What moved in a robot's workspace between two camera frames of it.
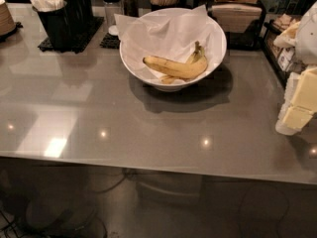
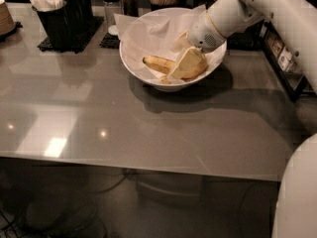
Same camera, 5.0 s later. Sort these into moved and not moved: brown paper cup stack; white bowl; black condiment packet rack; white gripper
Moved: white gripper
Not moved: black condiment packet rack; brown paper cup stack; white bowl
